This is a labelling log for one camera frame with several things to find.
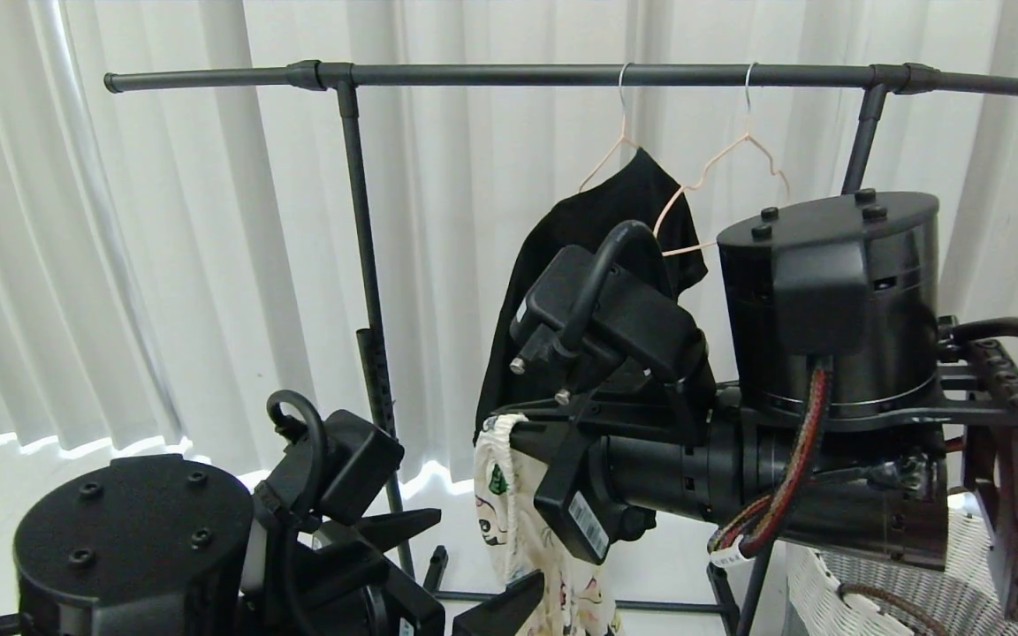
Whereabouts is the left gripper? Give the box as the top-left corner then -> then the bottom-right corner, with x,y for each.
239,508 -> 547,636

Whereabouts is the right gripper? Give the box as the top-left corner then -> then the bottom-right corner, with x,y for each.
491,393 -> 779,566

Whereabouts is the cream printed garment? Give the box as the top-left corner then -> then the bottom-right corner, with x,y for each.
472,413 -> 625,636

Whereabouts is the black short-sleeved shirt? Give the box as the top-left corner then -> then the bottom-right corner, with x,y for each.
474,148 -> 710,438

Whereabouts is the pink clothes hanger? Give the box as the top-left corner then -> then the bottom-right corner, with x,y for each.
577,64 -> 644,193
652,64 -> 791,259

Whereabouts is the white laundry basket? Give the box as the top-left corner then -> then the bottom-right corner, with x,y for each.
783,490 -> 1018,636

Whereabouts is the black clothes rack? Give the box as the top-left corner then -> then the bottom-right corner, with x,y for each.
104,60 -> 1018,636

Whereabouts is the white curtain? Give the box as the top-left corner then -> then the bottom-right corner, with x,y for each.
0,0 -> 1018,496

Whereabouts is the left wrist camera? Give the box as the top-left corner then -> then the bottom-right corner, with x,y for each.
253,406 -> 406,529

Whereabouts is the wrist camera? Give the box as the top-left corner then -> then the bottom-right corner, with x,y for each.
253,406 -> 406,529
507,243 -> 718,443

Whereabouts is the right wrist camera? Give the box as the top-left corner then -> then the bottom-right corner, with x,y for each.
507,243 -> 718,443

